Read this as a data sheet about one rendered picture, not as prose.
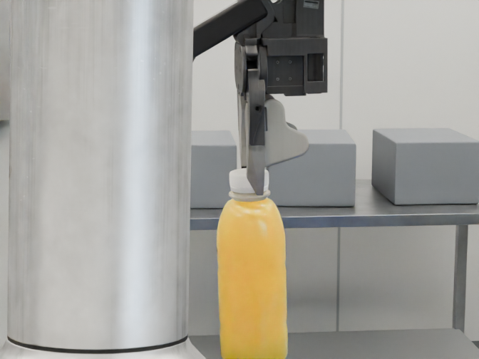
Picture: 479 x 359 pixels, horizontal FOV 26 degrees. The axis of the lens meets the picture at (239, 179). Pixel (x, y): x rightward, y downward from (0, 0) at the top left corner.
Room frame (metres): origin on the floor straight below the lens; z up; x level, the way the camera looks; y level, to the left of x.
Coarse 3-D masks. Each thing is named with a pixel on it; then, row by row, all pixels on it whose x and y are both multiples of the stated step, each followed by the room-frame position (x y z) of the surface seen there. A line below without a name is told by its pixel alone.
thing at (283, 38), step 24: (264, 0) 0.99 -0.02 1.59; (288, 0) 1.00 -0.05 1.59; (312, 0) 0.99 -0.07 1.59; (264, 24) 0.99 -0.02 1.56; (288, 24) 1.00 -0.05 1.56; (312, 24) 0.99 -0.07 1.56; (240, 48) 0.98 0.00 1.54; (264, 48) 0.98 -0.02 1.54; (288, 48) 0.98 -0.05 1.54; (312, 48) 0.98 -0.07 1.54; (240, 72) 0.99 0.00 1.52; (264, 72) 0.97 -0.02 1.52; (288, 72) 0.99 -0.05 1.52; (312, 72) 0.99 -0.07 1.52
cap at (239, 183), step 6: (246, 168) 1.03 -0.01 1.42; (234, 174) 1.00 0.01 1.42; (240, 174) 1.00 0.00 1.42; (264, 174) 1.00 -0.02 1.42; (234, 180) 1.00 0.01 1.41; (240, 180) 0.99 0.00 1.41; (246, 180) 0.99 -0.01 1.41; (264, 180) 1.00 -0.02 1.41; (234, 186) 1.00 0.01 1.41; (240, 186) 0.99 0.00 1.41; (246, 186) 0.99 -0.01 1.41; (264, 186) 1.00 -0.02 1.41; (240, 192) 0.99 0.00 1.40; (246, 192) 0.99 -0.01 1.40; (252, 192) 0.99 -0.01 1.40
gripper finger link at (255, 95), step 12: (252, 72) 0.96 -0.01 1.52; (252, 84) 0.96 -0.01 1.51; (264, 84) 0.96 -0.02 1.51; (252, 96) 0.96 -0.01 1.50; (264, 96) 0.96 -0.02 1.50; (252, 108) 0.96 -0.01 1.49; (252, 120) 0.96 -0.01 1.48; (252, 132) 0.96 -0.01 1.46; (264, 132) 0.97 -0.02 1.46; (252, 144) 0.97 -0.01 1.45; (264, 144) 0.97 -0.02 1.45
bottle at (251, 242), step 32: (224, 224) 0.99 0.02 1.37; (256, 224) 0.98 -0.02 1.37; (224, 256) 0.99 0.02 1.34; (256, 256) 0.98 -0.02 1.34; (224, 288) 0.99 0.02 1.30; (256, 288) 0.98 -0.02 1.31; (224, 320) 1.00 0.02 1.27; (256, 320) 0.98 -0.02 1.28; (224, 352) 1.00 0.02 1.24; (256, 352) 0.98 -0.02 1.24
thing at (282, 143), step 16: (272, 112) 0.98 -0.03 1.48; (272, 128) 0.98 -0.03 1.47; (288, 128) 0.98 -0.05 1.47; (272, 144) 0.98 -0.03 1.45; (288, 144) 0.98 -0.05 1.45; (304, 144) 0.98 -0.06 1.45; (256, 160) 0.97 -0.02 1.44; (272, 160) 0.98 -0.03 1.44; (256, 176) 0.97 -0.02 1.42; (256, 192) 0.98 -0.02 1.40
